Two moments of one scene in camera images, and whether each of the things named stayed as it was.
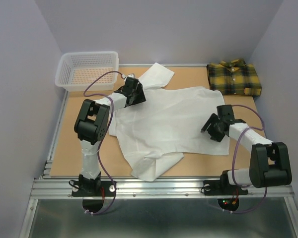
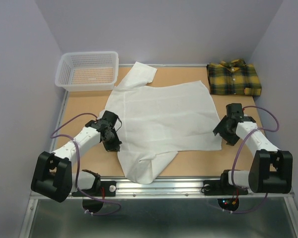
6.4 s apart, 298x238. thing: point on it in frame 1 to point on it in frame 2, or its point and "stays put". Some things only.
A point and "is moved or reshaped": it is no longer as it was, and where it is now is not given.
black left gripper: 140,97 to 114,146
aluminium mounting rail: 48,187 stays put
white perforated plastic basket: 76,70 stays put
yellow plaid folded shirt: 234,77 stays put
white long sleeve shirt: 153,132 is moved or reshaped
